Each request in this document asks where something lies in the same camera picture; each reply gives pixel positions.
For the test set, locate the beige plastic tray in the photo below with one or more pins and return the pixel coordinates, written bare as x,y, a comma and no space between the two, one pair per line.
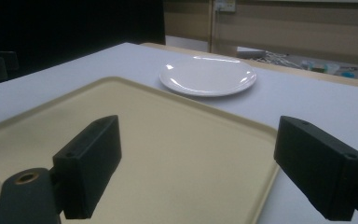
174,149

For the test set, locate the white round plate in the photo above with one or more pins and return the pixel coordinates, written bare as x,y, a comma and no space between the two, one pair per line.
207,75

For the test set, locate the teal and white box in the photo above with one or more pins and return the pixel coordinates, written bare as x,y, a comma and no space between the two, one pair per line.
329,68

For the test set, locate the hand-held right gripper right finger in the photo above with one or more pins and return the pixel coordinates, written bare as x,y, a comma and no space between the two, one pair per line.
318,169

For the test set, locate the wall socket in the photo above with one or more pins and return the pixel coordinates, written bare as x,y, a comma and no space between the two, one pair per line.
225,5

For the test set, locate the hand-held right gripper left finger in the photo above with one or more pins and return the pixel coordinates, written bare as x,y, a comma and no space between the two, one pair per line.
88,168

